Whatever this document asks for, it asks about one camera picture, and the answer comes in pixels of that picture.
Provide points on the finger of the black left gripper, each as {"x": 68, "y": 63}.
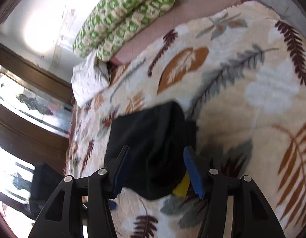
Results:
{"x": 112, "y": 205}

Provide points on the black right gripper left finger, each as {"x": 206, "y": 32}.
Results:
{"x": 62, "y": 215}

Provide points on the black pants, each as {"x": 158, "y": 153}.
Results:
{"x": 157, "y": 138}

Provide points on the green patterned folded quilt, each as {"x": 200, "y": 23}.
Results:
{"x": 112, "y": 23}

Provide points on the pink quilted bed sheet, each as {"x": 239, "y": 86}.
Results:
{"x": 181, "y": 12}

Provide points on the white floral pillow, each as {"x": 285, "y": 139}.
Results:
{"x": 89, "y": 78}

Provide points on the leaf pattern plush blanket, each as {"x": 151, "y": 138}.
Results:
{"x": 241, "y": 75}

